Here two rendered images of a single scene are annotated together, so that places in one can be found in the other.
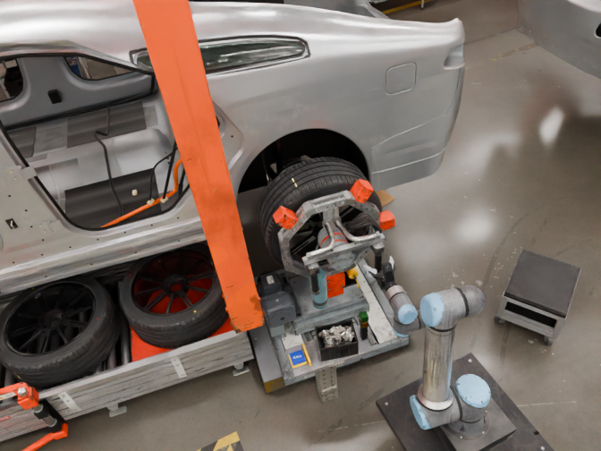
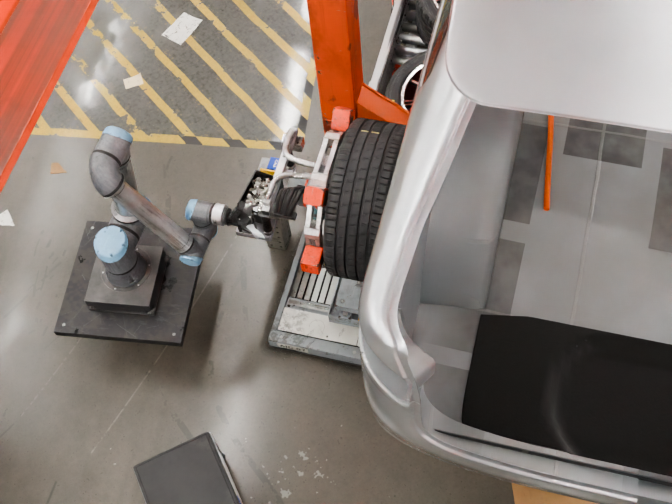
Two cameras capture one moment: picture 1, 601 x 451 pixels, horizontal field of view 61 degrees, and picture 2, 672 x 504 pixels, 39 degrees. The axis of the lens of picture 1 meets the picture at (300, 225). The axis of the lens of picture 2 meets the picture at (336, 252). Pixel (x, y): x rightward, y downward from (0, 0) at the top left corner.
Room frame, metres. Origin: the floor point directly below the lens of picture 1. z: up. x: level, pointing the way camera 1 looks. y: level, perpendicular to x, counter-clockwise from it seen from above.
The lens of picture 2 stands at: (3.09, -1.94, 4.11)
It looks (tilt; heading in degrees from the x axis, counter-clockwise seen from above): 60 degrees down; 125
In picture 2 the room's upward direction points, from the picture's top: 8 degrees counter-clockwise
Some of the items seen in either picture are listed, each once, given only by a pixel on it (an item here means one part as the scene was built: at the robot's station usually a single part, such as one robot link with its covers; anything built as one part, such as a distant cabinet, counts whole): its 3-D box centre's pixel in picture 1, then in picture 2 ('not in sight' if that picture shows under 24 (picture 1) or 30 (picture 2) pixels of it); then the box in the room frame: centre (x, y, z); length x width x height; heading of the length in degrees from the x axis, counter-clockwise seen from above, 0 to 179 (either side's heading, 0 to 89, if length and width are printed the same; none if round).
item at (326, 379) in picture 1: (325, 374); (274, 218); (1.44, -0.04, 0.21); 0.10 x 0.10 x 0.42; 13
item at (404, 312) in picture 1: (403, 308); (201, 211); (1.39, -0.43, 0.81); 0.12 x 0.09 x 0.10; 13
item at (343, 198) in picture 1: (330, 237); (331, 194); (1.86, -0.15, 0.85); 0.54 x 0.07 x 0.54; 103
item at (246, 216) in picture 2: (388, 283); (239, 219); (1.56, -0.39, 0.80); 0.12 x 0.08 x 0.09; 13
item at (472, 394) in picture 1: (469, 397); (115, 248); (1.03, -0.66, 0.58); 0.17 x 0.15 x 0.18; 100
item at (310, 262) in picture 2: (385, 220); (312, 259); (1.94, -0.45, 0.85); 0.09 x 0.08 x 0.07; 103
